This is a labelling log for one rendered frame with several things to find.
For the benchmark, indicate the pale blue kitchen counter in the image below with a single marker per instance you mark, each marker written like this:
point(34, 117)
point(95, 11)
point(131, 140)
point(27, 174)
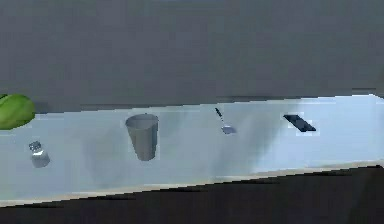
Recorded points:
point(186, 196)

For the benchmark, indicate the grey cup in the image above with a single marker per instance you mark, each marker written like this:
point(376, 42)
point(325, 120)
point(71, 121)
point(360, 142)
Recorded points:
point(144, 136)

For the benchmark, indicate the black flat phone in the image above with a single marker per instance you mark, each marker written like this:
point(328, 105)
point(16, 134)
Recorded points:
point(299, 123)

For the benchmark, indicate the silver salt shaker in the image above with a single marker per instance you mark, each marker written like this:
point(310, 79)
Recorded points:
point(39, 156)

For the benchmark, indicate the green round vegetable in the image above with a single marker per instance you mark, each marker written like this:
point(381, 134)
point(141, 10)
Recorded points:
point(15, 111)

